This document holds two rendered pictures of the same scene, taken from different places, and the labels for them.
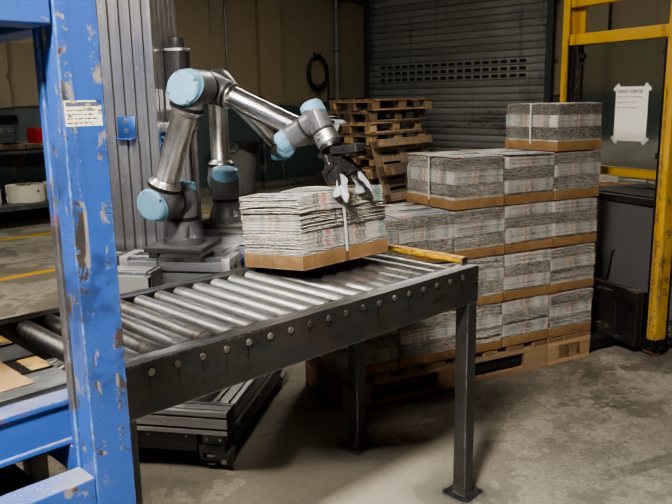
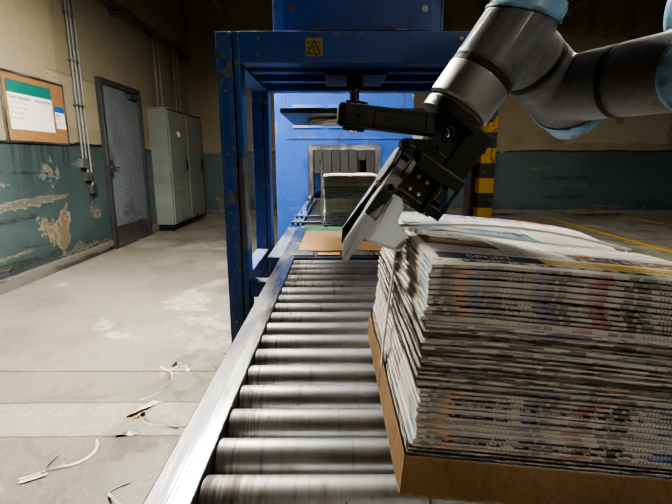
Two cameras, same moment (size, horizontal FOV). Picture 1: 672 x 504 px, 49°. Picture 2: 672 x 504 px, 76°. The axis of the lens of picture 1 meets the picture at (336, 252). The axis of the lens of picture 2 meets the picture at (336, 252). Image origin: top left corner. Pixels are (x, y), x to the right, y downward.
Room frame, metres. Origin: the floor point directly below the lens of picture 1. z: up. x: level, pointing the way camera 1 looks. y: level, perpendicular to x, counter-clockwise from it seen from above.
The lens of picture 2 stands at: (2.57, -0.46, 1.14)
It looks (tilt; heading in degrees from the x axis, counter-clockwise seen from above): 12 degrees down; 134
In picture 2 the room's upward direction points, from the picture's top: straight up
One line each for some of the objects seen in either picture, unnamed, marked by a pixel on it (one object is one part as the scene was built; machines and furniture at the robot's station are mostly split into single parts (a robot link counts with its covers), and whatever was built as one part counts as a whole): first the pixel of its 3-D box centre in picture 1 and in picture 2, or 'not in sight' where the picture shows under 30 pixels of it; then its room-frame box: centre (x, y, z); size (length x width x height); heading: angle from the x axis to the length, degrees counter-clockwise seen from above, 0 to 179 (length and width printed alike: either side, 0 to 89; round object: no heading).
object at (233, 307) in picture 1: (224, 308); (368, 313); (1.94, 0.31, 0.77); 0.47 x 0.05 x 0.05; 44
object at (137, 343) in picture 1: (115, 336); (360, 277); (1.71, 0.54, 0.77); 0.47 x 0.05 x 0.05; 44
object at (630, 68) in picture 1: (619, 104); not in sight; (3.92, -1.50, 1.28); 0.57 x 0.01 x 0.65; 27
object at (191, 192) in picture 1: (180, 198); not in sight; (2.67, 0.57, 0.98); 0.13 x 0.12 x 0.14; 159
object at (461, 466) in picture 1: (464, 399); not in sight; (2.30, -0.42, 0.34); 0.06 x 0.06 x 0.68; 44
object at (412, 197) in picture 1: (453, 198); not in sight; (3.45, -0.56, 0.86); 0.38 x 0.29 x 0.04; 28
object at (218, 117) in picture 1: (219, 132); not in sight; (3.30, 0.51, 1.19); 0.15 x 0.12 x 0.55; 15
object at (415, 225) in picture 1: (429, 292); not in sight; (3.39, -0.44, 0.42); 1.17 x 0.39 x 0.83; 117
